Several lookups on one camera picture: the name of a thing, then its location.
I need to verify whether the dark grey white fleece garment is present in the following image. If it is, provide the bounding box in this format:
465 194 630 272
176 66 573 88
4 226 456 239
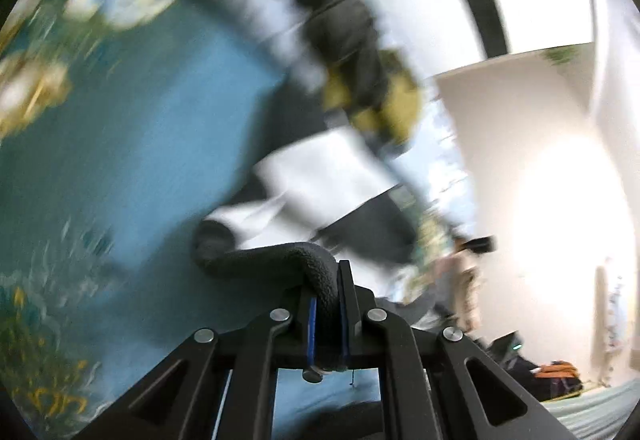
191 82 449 324

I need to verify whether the black clothes heap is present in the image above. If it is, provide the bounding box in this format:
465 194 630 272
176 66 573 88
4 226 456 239
486 332 584 402

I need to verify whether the dark grey clothes pile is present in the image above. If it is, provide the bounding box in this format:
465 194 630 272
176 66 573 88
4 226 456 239
295 0 387 103

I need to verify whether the orange garment on heap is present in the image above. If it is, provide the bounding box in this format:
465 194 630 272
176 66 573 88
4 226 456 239
532 361 580 379

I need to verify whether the teal floral plush blanket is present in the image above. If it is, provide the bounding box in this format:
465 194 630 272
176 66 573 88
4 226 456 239
1 0 288 439

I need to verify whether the pale green curtain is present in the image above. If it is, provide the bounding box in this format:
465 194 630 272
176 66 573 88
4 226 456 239
544 379 639 440

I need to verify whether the olive green knitted garment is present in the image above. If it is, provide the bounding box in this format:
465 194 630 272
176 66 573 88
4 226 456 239
322 49 422 148

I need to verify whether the light blue daisy quilt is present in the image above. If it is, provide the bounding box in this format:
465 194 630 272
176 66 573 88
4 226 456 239
144 0 482 300

